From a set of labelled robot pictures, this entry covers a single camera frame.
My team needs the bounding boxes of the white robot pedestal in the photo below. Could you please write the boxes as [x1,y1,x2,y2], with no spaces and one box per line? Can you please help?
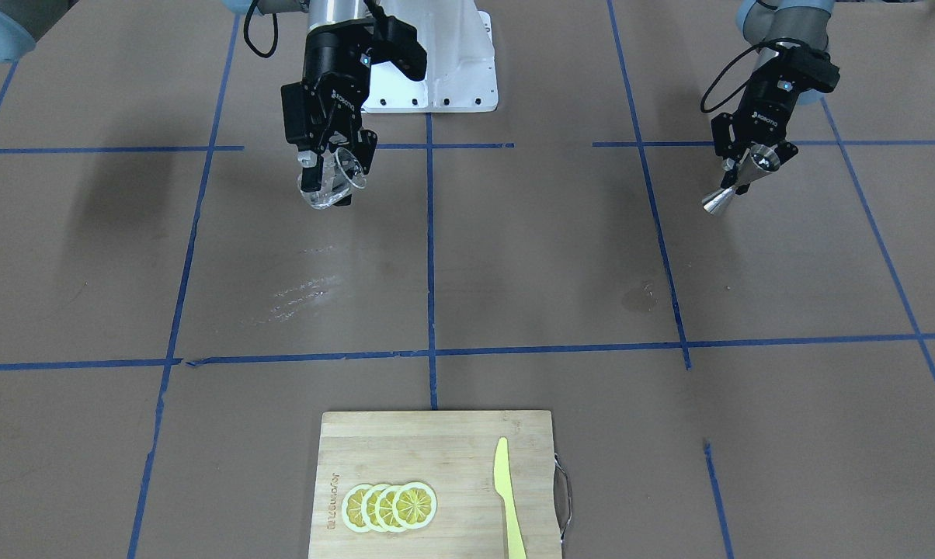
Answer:
[362,1,499,113]

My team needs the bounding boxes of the wooden cutting board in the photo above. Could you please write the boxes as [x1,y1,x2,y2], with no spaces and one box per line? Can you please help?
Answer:
[308,410,563,558]

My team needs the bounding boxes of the yellow plastic knife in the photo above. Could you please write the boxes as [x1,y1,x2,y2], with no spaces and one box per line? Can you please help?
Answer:
[492,436,527,558]

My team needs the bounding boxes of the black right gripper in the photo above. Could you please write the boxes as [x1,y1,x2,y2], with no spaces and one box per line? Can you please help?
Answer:
[280,23,378,207]

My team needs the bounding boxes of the clear shot glass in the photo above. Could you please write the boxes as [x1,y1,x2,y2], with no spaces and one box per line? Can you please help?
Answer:
[297,148,366,210]

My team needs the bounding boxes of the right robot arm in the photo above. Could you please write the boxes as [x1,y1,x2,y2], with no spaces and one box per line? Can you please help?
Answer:
[224,1,378,210]

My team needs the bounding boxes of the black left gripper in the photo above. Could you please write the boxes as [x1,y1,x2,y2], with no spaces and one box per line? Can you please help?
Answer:
[711,71,800,189]

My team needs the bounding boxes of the lemon slices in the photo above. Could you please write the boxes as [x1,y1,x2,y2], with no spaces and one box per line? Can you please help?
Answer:
[341,481,439,533]

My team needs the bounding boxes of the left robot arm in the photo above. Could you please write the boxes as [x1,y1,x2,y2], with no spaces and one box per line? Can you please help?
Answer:
[704,1,840,212]

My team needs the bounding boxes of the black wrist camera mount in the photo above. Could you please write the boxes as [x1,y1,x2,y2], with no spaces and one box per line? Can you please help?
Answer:
[370,16,428,82]

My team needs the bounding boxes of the steel double jigger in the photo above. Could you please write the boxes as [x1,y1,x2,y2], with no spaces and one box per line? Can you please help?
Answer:
[702,148,749,216]

